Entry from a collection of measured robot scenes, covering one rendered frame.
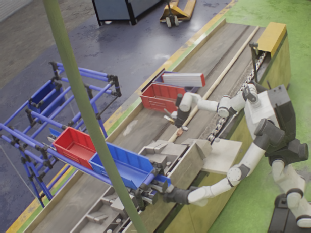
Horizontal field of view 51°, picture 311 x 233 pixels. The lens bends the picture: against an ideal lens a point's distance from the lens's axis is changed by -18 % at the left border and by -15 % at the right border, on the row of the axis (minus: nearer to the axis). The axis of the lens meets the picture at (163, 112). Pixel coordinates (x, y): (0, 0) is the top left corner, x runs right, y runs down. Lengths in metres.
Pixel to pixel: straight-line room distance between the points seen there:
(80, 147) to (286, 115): 1.23
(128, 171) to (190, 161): 0.48
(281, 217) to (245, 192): 0.62
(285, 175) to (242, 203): 1.01
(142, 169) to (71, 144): 0.51
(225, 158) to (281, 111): 0.71
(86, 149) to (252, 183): 1.72
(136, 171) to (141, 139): 0.94
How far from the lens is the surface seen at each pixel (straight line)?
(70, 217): 2.60
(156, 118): 3.12
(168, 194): 2.12
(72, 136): 2.29
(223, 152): 2.62
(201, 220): 2.82
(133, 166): 2.05
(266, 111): 2.00
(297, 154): 2.22
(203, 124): 2.95
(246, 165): 1.91
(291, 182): 2.44
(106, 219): 2.24
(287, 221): 2.92
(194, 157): 2.43
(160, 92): 3.29
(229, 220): 3.18
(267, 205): 3.25
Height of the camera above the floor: 2.59
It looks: 35 degrees down
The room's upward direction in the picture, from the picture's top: 15 degrees counter-clockwise
